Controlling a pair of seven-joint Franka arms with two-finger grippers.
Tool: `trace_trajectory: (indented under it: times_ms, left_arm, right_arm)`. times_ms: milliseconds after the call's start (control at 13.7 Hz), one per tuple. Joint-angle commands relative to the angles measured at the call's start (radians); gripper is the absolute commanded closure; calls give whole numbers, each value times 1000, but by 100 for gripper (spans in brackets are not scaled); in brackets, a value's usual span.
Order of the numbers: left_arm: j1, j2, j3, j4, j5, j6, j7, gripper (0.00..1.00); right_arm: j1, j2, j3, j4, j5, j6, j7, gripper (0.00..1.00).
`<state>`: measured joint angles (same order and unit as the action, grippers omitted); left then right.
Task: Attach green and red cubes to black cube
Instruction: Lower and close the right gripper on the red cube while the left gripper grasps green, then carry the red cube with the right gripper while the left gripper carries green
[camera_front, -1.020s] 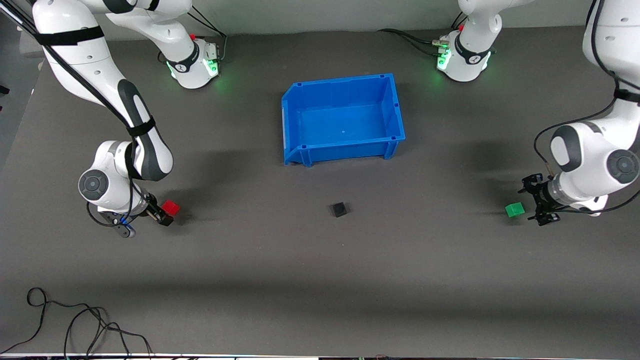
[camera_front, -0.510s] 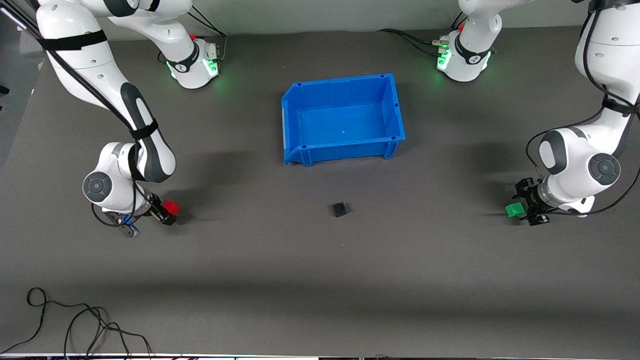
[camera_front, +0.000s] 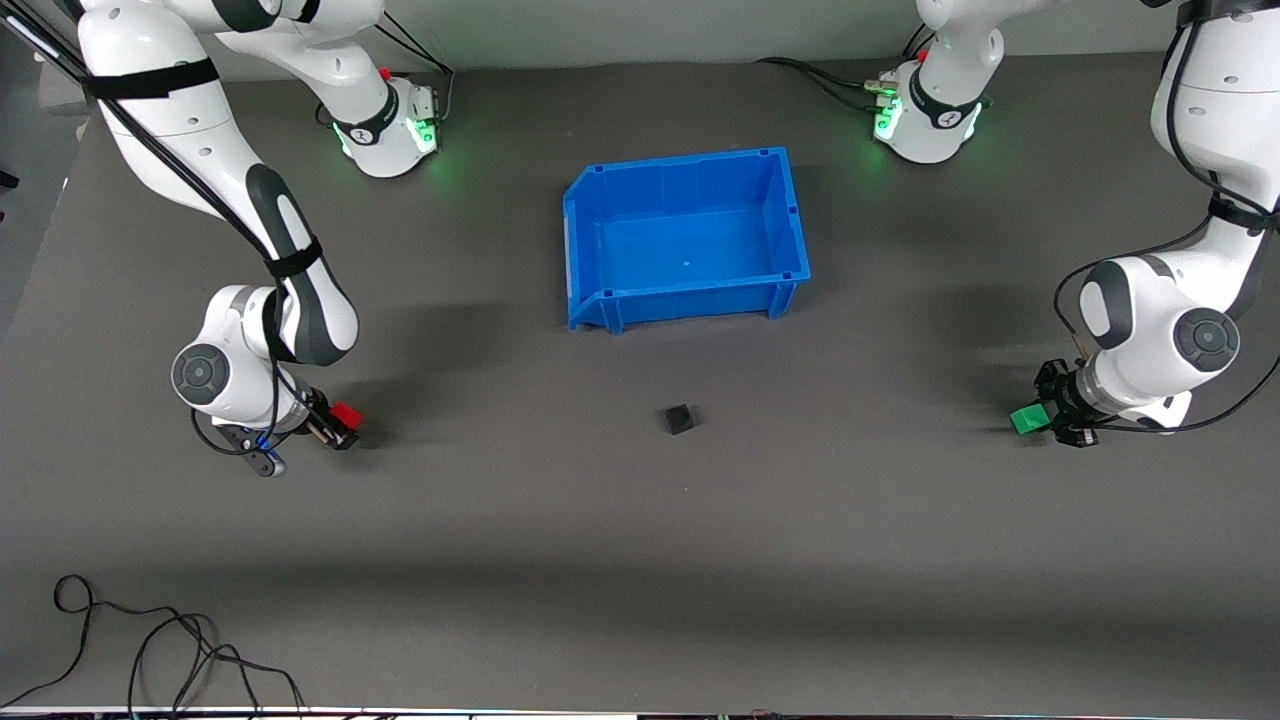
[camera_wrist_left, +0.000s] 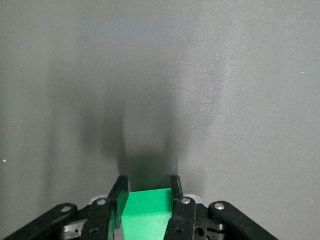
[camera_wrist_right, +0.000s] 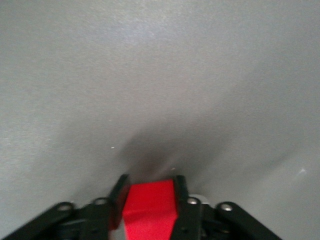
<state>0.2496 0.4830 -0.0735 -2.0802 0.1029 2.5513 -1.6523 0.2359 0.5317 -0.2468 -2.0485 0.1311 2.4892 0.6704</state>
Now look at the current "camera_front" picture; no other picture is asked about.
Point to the small red cube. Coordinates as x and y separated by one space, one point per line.
346 414

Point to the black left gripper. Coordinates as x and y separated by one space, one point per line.
1060 394

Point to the dark gray table mat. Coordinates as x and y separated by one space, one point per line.
640 550

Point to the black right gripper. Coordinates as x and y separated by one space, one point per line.
318 421

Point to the small green cube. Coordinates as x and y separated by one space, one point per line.
1026 420

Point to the small black cube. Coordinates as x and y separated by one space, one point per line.
679 420

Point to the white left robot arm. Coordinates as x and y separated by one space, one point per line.
1140 320

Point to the aluminium frame bar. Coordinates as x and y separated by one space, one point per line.
40 45

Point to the blue plastic storage bin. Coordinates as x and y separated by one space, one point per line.
690 230

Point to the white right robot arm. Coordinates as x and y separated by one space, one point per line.
170 110

